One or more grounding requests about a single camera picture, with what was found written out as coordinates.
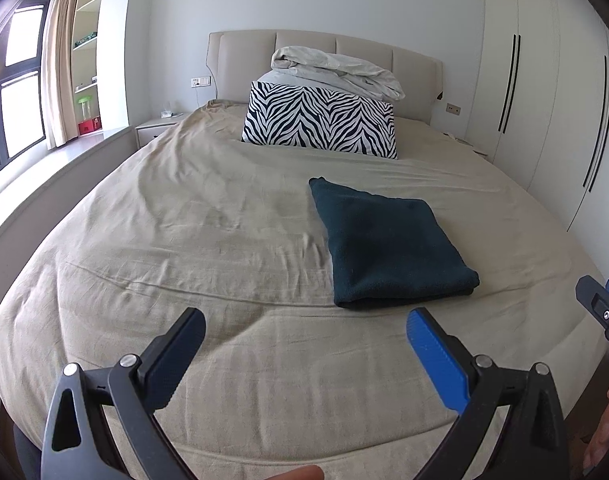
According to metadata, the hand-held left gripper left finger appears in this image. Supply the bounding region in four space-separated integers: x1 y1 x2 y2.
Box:
40 307 208 480

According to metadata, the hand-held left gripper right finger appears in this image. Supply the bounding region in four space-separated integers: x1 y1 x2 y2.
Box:
405 307 570 480

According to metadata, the dark teal cloth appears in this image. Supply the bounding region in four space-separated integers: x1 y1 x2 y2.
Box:
308 176 480 310

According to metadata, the person's left hand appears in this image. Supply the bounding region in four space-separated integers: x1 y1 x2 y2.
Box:
268 464 326 480

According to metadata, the bed with beige sheet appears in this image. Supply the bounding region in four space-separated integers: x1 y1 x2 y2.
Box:
0 99 609 480

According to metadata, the white nightstand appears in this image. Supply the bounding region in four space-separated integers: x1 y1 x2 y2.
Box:
135 112 190 149

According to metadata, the white window sill bench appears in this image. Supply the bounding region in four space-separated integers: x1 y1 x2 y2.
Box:
0 125 138 251

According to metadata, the zebra print pillow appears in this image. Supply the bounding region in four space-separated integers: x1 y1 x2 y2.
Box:
241 81 399 160

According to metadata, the black framed window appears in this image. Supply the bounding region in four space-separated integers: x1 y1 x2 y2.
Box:
0 2 50 182

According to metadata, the light grey pillow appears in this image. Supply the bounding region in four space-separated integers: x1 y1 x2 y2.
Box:
256 70 345 92

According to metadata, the beige curtain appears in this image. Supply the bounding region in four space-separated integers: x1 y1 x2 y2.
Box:
40 0 80 150

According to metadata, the beige padded headboard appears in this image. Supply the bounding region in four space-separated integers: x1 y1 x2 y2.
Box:
207 30 444 123

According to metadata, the crumpled white duvet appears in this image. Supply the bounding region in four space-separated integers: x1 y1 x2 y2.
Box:
270 46 405 101

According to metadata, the white built-in shelf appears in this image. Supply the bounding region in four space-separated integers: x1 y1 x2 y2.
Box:
71 0 111 136

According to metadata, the white wardrobe with black handles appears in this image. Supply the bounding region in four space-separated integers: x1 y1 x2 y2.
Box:
471 0 609 281

